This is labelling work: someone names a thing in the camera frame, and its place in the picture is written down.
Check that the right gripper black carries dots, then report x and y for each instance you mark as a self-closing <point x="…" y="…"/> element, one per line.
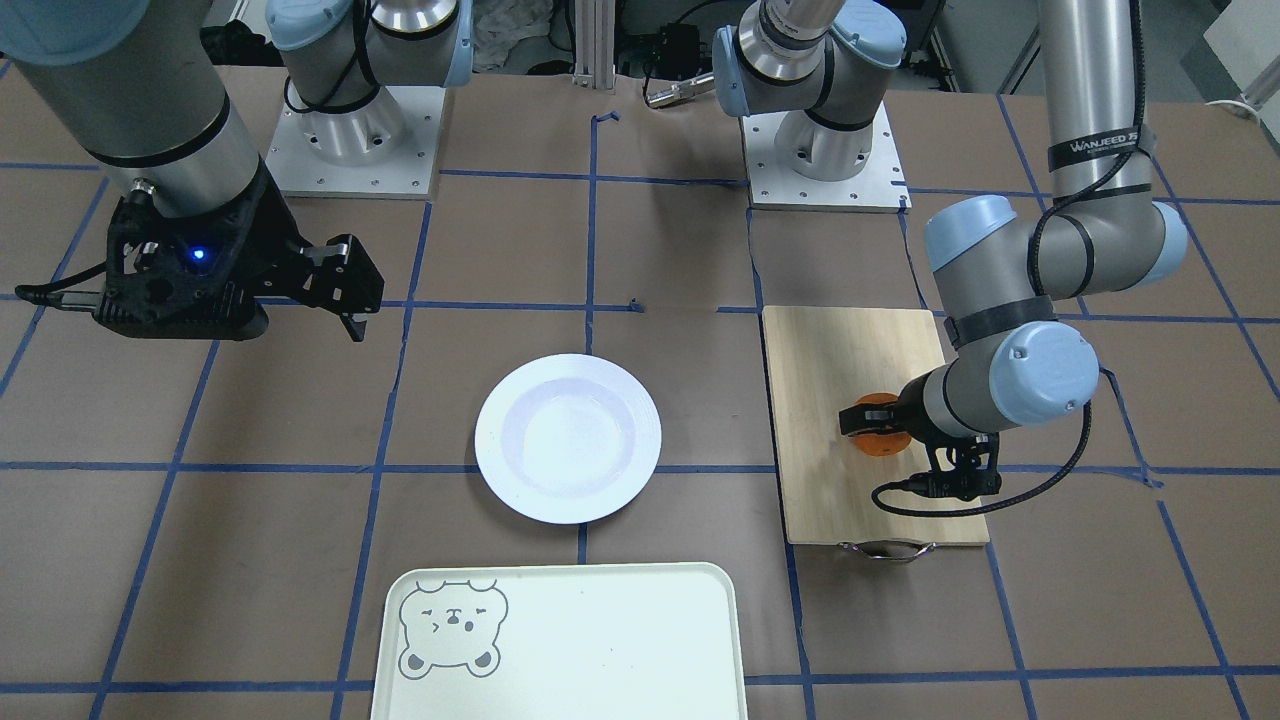
<point x="278" y="250"/>

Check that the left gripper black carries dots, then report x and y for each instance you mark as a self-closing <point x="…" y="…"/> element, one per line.
<point x="897" y="412"/>

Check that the orange fruit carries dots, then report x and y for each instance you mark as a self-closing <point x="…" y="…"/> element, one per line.
<point x="882" y="438"/>

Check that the white ribbed plate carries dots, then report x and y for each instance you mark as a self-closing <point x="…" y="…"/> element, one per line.
<point x="568" y="438"/>

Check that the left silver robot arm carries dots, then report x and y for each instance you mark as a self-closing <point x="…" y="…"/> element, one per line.
<point x="825" y="67"/>

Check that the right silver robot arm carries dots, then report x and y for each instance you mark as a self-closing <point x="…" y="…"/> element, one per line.
<point x="132" y="82"/>

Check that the cream bear tray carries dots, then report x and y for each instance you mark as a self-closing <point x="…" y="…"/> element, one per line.
<point x="649" y="640"/>

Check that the bamboo cutting board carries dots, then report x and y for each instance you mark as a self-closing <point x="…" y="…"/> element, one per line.
<point x="834" y="375"/>

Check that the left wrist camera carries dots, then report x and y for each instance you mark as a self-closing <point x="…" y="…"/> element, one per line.
<point x="962" y="468"/>

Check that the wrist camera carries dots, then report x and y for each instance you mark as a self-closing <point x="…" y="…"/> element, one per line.
<point x="173" y="278"/>
<point x="962" y="468"/>

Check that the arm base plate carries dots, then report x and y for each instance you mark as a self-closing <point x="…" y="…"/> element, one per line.
<point x="795" y="165"/>
<point x="386" y="150"/>

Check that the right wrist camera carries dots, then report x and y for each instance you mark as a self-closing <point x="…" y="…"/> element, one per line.
<point x="173" y="278"/>

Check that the aluminium frame post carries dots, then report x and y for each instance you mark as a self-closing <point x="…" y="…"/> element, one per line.
<point x="594" y="23"/>

